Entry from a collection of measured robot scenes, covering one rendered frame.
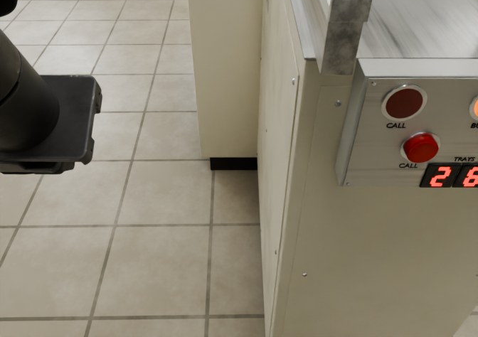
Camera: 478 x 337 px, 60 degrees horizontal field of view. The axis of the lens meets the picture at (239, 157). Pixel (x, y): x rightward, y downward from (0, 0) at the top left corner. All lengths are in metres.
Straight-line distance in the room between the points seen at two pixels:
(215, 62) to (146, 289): 0.65
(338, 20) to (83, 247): 1.13
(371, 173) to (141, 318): 0.84
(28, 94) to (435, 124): 0.34
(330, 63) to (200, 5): 0.78
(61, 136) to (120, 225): 1.06
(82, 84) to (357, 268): 0.47
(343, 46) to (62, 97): 0.22
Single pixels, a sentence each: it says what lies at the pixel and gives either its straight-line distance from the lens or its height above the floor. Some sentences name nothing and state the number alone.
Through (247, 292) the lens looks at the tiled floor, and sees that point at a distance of 1.18.
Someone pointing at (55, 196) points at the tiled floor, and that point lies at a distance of 1.52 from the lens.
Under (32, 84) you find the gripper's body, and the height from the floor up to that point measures 0.89.
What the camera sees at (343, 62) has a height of 0.85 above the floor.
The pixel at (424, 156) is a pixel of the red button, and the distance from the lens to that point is 0.44.
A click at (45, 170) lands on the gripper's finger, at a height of 0.82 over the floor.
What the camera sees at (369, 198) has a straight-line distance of 0.53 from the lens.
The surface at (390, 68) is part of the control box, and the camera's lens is 0.40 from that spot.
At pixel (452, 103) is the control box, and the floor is 0.81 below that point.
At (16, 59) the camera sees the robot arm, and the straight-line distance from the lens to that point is 0.27.
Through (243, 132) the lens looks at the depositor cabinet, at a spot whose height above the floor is 0.19.
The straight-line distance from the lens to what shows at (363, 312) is 0.77.
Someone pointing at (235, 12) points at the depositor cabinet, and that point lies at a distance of 1.12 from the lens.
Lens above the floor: 1.03
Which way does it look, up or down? 42 degrees down
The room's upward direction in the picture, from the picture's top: straight up
